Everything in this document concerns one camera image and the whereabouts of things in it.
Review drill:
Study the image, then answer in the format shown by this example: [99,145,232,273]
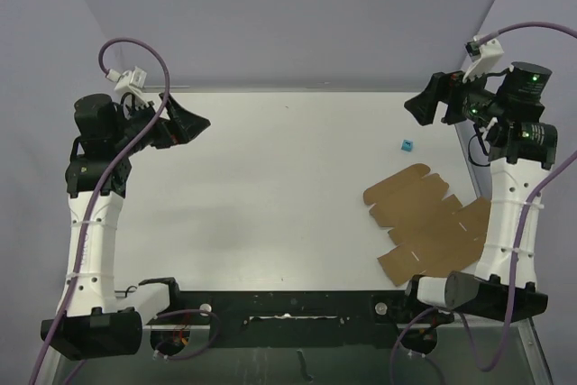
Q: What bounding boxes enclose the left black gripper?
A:
[112,90,209,155]

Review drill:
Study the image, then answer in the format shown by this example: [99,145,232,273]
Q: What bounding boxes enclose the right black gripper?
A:
[405,63,508,127]

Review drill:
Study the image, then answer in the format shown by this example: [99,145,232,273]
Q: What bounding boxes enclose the brown cardboard box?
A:
[363,163,490,287]

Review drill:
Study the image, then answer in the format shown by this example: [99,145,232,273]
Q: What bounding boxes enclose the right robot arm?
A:
[400,61,558,323]

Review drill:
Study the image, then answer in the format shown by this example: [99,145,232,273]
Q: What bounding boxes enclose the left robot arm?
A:
[41,93,210,361]

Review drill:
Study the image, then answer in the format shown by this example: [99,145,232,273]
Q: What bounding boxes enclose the small blue cube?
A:
[401,140,414,152]

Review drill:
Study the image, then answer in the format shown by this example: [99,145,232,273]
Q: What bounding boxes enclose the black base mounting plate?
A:
[146,290,426,354]

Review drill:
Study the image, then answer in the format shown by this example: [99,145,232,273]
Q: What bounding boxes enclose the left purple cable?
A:
[27,37,222,385]

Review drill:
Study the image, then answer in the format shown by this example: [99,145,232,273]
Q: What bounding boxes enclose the purple cable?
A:
[27,37,222,385]
[389,23,577,385]

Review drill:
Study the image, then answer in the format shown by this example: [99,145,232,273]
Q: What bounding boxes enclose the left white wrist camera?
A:
[105,67,148,112]

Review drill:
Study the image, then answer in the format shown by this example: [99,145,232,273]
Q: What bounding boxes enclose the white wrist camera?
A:
[463,34,504,83]
[105,67,148,112]

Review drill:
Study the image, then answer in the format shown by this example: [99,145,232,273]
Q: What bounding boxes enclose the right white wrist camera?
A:
[463,34,504,83]

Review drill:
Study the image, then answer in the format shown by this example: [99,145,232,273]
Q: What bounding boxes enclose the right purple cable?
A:
[389,23,577,385]

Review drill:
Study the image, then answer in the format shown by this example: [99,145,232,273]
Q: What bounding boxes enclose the aluminium table frame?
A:
[26,85,554,385]

